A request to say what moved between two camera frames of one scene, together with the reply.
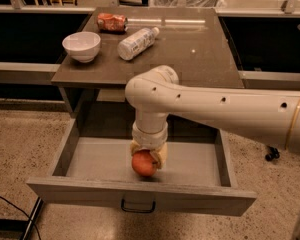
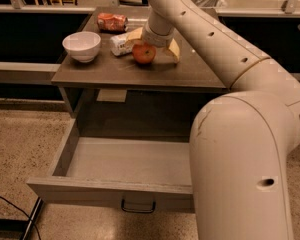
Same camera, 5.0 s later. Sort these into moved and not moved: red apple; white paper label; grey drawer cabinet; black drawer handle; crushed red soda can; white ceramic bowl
Moved: red apple
Not moved: white ceramic bowl; crushed red soda can; grey drawer cabinet; black drawer handle; white paper label
